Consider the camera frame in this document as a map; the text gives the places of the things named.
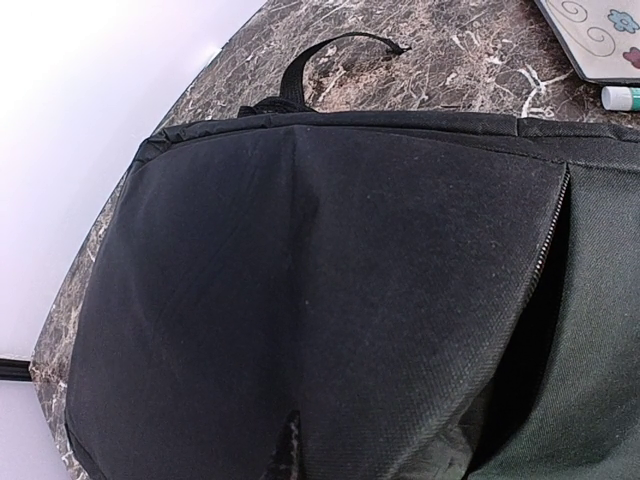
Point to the black student backpack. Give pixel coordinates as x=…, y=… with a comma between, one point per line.
x=440, y=296

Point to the white glue stick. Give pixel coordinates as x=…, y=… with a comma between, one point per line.
x=620, y=98

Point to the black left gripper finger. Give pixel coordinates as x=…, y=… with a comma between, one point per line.
x=286, y=461

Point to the black left frame post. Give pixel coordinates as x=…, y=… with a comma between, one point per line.
x=15, y=370

